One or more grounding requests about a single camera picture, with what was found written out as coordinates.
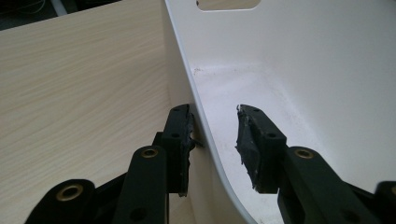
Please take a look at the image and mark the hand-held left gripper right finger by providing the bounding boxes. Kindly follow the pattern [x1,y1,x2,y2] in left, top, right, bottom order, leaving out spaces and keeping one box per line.
[235,104,382,224]

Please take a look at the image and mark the white metal stand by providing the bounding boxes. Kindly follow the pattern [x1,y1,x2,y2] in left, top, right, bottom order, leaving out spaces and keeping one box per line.
[49,0,69,17]

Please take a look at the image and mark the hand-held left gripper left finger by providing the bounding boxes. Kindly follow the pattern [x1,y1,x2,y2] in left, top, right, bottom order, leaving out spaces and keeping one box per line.
[112,104,196,224]

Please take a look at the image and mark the white plastic bin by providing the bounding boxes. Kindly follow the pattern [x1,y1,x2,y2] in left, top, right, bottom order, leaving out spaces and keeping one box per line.
[160,0,396,224]

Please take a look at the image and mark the white floor cable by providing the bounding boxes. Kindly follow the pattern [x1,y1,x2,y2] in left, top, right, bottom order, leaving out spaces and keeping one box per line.
[0,0,46,16]

